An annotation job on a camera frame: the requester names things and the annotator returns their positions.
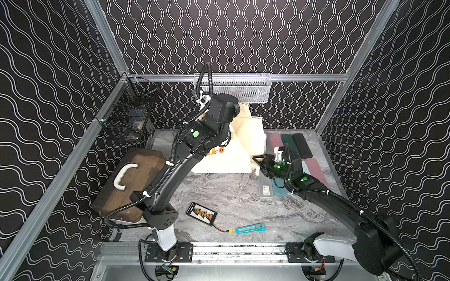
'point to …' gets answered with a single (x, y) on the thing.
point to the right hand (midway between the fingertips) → (253, 158)
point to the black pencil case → (303, 149)
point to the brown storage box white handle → (137, 172)
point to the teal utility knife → (251, 228)
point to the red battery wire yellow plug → (229, 230)
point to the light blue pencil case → (304, 167)
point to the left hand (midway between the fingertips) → (223, 99)
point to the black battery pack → (202, 213)
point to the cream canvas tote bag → (248, 140)
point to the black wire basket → (130, 115)
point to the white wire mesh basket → (248, 88)
